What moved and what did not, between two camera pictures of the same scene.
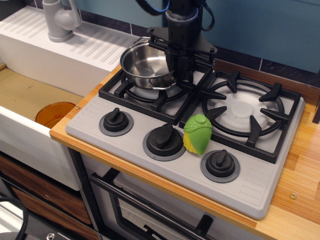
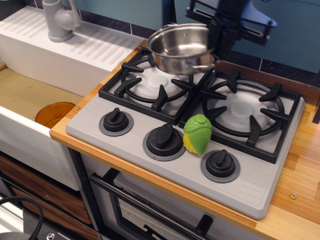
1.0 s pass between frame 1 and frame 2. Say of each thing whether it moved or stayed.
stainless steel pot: moved
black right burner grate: stayed
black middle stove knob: stayed
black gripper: moved
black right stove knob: stayed
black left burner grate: stayed
